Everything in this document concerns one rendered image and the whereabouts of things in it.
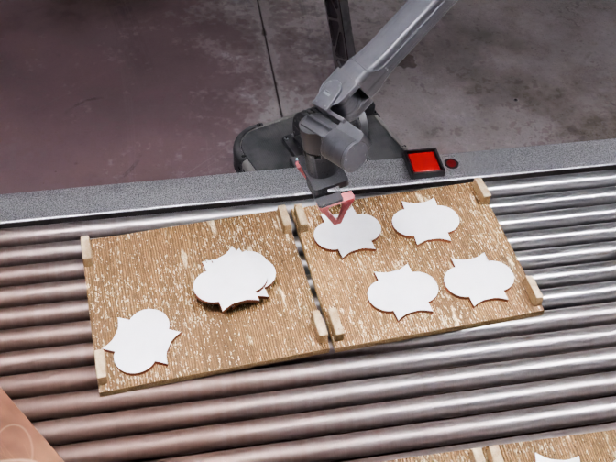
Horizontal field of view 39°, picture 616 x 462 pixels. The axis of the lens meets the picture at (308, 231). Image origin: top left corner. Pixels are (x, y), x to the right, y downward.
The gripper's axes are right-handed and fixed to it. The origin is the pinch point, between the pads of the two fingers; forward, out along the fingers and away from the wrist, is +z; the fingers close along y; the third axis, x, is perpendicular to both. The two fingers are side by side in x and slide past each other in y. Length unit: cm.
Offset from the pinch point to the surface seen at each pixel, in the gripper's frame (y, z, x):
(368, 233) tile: -0.9, 12.2, 7.5
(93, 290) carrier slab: -2.8, 4.6, -46.3
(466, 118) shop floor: -131, 108, 92
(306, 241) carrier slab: -3.1, 11.0, -4.8
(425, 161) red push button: -18.3, 15.1, 27.6
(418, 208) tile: -4.4, 13.7, 19.7
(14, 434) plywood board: 30, -5, -61
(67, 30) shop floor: -226, 77, -45
